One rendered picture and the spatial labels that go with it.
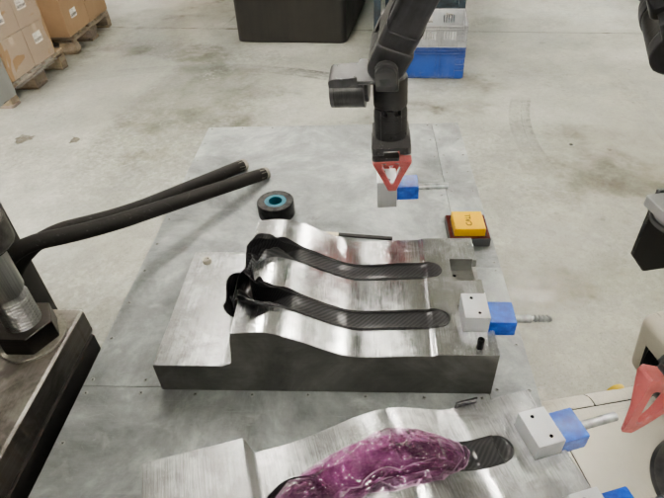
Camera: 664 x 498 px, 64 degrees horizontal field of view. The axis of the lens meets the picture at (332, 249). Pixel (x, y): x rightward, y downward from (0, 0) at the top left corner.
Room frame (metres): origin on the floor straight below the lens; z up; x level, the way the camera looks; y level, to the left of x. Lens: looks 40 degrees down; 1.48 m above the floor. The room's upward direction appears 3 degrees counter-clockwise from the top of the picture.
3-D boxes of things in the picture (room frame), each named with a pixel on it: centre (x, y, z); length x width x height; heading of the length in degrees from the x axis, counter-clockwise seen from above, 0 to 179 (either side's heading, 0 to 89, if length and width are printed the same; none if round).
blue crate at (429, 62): (3.81, -0.72, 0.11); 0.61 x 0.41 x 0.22; 78
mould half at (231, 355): (0.61, 0.01, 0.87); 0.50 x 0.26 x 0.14; 85
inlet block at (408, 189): (0.83, -0.16, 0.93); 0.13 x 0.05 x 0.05; 85
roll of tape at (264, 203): (0.95, 0.12, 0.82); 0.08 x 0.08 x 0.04
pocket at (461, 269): (0.64, -0.22, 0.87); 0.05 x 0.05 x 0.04; 85
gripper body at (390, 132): (0.83, -0.11, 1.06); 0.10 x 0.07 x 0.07; 175
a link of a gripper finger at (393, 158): (0.82, -0.11, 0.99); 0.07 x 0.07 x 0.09; 85
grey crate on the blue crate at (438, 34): (3.81, -0.72, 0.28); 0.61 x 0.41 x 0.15; 78
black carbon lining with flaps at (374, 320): (0.60, 0.00, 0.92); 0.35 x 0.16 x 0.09; 85
